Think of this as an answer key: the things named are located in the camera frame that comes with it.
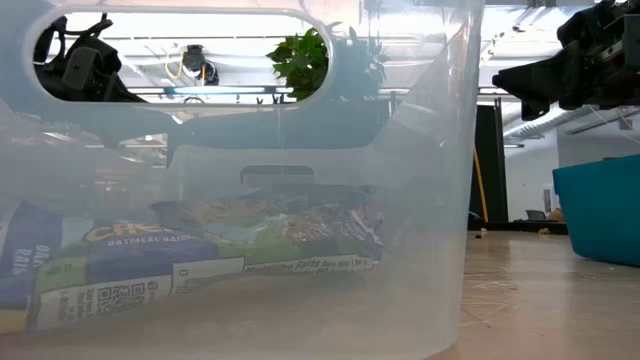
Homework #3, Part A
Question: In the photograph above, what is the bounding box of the clear plastic bin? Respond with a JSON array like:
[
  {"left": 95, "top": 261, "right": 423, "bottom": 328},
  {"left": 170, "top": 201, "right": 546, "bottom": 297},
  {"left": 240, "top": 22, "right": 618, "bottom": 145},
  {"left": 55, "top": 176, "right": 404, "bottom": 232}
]
[{"left": 0, "top": 0, "right": 487, "bottom": 360}]

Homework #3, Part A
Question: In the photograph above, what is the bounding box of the yellow hanging cable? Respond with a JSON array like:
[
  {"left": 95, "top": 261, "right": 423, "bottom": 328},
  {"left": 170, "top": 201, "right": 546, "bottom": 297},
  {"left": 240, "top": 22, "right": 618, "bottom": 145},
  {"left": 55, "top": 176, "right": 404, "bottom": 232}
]
[{"left": 472, "top": 147, "right": 491, "bottom": 224}]

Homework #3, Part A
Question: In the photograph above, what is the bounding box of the green leafy plant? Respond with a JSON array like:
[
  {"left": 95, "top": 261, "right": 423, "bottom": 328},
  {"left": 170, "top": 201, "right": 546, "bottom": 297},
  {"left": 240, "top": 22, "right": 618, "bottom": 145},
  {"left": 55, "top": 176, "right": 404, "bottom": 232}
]
[{"left": 266, "top": 27, "right": 392, "bottom": 102}]

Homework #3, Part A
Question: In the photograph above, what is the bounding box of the black aluminium frame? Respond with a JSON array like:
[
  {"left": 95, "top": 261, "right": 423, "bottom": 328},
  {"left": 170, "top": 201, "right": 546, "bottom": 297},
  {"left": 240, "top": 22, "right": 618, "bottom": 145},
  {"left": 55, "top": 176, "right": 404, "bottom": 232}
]
[{"left": 468, "top": 221, "right": 570, "bottom": 235}]

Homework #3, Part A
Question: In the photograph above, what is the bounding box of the teal plastic bin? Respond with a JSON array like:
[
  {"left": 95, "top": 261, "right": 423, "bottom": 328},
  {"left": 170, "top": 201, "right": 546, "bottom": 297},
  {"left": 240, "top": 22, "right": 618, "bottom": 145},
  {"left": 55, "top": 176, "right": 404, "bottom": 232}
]
[{"left": 551, "top": 153, "right": 640, "bottom": 268}]

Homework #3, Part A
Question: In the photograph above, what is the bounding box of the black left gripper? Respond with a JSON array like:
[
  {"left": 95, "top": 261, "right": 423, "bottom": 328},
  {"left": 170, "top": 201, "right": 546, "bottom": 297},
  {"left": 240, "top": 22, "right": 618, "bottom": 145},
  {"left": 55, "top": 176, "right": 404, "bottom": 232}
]
[{"left": 32, "top": 14, "right": 179, "bottom": 147}]

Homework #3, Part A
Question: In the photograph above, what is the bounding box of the black pillar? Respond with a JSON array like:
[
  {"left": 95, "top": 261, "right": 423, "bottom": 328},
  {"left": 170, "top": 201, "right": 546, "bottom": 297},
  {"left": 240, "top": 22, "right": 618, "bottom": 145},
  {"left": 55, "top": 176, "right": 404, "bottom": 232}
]
[{"left": 468, "top": 98, "right": 510, "bottom": 224}]

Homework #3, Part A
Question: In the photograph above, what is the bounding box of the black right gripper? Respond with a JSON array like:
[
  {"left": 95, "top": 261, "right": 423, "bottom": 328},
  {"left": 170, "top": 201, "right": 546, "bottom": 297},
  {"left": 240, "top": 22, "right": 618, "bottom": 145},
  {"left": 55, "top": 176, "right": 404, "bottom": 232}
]
[{"left": 492, "top": 0, "right": 640, "bottom": 123}]

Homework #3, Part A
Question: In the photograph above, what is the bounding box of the black overhead camera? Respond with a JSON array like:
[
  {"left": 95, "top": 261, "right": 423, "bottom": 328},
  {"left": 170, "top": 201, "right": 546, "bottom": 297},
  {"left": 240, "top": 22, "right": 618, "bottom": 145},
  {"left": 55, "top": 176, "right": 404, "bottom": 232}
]
[{"left": 180, "top": 43, "right": 222, "bottom": 88}]

